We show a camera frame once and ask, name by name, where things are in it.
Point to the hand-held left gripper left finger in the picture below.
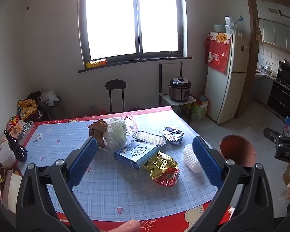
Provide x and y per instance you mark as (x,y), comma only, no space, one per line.
(83,162)

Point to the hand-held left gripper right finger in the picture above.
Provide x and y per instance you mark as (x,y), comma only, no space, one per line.
(206,162)

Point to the terracotta plastic bin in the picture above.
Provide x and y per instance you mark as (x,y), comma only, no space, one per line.
(236,149)

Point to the brown paper bag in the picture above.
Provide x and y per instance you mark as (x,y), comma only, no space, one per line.
(98,128)

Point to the white plastic bag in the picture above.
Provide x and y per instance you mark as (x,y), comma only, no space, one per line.
(116,135)

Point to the gold red snack wrapper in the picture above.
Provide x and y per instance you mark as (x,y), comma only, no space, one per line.
(162,168)

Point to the person's left hand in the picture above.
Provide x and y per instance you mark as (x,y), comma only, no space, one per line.
(129,226)

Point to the white foam fruit net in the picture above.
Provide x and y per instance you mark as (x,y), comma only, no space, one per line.
(189,157)

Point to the black stove with oven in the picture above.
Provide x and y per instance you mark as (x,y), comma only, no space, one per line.
(285,94)

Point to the blue white foil wrapper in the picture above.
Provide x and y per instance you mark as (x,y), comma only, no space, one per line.
(171,135)

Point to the blue cardboard box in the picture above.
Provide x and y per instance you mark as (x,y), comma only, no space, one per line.
(135,153)

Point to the colourful shopping bags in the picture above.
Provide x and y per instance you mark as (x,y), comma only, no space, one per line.
(199,107)

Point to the clear plastic packaging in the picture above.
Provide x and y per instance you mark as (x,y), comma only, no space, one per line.
(131,125)

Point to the white fridge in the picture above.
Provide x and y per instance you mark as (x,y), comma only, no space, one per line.
(229,89)

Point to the grey mesh scrubbing pad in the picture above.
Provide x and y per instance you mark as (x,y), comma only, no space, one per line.
(147,138)

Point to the small white side table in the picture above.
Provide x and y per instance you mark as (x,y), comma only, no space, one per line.
(178,102)

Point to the grey tray box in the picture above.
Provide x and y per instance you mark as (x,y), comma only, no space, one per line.
(25,129)

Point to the black bin with white bag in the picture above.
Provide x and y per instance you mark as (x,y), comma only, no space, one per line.
(49,102)

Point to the black gourd figurine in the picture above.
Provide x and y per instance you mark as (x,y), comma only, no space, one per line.
(15,147)

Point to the white paper sheets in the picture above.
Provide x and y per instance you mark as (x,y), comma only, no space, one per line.
(13,188)

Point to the yellow snack bags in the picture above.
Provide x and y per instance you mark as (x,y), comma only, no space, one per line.
(27,108)

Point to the silver black pressure cooker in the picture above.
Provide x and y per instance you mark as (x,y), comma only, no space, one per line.
(180,89)

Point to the white round ornament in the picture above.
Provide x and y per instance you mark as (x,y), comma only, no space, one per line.
(6,154)

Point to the red snack bag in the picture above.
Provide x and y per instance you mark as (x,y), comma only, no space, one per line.
(12,123)

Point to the red printed cloth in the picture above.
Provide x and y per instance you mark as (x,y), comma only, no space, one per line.
(218,53)

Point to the yellow packet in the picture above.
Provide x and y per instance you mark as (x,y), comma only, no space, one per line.
(96,63)

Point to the containers on fridge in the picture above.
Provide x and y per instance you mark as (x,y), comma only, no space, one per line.
(228,25)

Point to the dark framed window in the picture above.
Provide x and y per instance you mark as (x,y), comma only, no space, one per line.
(135,17)

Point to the grey kitchen wall cabinets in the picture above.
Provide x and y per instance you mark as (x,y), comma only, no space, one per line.
(280,35)

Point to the black metal chair frame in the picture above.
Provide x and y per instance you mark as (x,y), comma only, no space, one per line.
(160,77)

